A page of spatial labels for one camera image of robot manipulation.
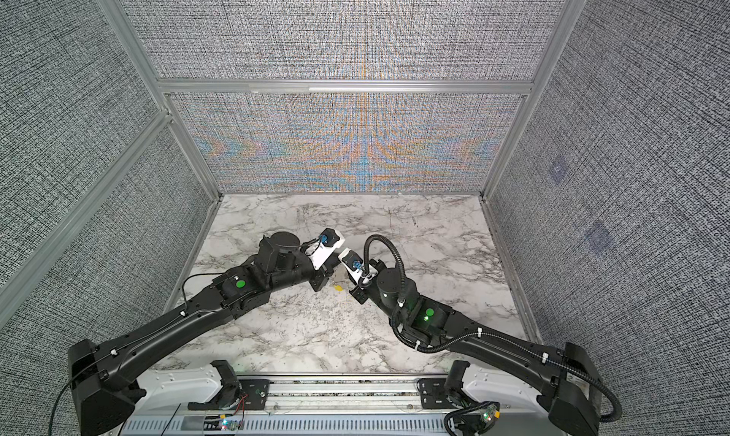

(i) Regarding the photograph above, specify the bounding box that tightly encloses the aluminium enclosure frame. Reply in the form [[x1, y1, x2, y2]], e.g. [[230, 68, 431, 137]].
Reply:
[[0, 0, 600, 374]]

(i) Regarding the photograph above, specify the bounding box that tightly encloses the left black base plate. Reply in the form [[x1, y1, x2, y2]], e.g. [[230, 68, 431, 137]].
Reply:
[[187, 379, 270, 412]]

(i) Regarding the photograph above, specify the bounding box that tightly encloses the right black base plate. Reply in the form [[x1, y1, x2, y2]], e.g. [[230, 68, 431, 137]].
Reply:
[[416, 377, 494, 411]]

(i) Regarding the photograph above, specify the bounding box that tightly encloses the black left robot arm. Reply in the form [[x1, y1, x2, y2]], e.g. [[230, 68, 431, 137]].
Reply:
[[67, 228, 345, 435]]

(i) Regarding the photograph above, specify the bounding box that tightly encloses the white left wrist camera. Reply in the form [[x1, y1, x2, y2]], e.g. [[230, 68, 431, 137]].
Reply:
[[304, 228, 345, 270]]

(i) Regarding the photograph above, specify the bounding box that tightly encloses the aluminium front rail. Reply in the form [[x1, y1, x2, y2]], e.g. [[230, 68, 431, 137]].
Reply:
[[105, 372, 583, 417]]

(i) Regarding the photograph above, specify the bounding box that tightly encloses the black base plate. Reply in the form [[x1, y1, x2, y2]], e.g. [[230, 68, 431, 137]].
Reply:
[[416, 377, 494, 411], [187, 379, 270, 412]]

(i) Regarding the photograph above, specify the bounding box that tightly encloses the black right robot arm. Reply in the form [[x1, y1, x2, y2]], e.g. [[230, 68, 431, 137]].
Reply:
[[350, 268, 602, 435]]

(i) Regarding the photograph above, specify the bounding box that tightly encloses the slotted grey cable duct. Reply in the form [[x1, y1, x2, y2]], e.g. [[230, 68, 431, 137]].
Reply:
[[122, 414, 447, 435]]

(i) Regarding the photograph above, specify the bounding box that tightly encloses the black corrugated right cable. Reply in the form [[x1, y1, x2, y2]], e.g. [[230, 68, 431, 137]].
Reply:
[[362, 233, 624, 425]]

